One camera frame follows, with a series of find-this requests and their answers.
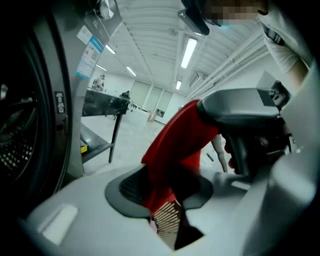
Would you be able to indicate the person's beige shirt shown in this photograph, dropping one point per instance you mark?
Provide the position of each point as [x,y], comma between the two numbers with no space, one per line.
[287,37]

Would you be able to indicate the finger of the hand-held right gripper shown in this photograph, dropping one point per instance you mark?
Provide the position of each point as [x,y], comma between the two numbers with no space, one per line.
[241,150]
[237,105]

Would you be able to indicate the ceiling light panel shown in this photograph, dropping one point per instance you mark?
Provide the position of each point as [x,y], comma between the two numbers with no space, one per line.
[101,67]
[110,49]
[178,85]
[131,71]
[188,52]

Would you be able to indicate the dark grey washing machine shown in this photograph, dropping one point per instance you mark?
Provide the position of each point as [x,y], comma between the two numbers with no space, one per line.
[71,105]

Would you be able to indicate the black head-mounted camera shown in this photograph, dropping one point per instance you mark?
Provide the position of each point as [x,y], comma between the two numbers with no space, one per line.
[195,20]

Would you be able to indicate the ceiling air conditioner unit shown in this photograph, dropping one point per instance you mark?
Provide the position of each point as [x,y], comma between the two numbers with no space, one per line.
[197,78]

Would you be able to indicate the grey roller blind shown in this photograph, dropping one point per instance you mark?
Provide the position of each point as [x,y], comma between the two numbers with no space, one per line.
[141,95]
[165,102]
[156,98]

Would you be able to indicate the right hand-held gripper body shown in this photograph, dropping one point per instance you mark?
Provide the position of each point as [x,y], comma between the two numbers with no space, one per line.
[272,95]

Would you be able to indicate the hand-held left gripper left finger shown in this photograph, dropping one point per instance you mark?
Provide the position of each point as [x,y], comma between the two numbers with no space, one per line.
[95,225]

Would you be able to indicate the round slatted laundry basket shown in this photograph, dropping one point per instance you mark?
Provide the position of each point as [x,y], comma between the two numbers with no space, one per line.
[166,220]

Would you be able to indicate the red clothes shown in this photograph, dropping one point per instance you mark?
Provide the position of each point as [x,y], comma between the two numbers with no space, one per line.
[175,140]

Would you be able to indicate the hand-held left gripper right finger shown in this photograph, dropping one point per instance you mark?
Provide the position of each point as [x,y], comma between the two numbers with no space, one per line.
[225,225]

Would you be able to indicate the black metal table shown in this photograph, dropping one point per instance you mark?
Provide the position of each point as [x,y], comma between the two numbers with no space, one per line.
[100,105]

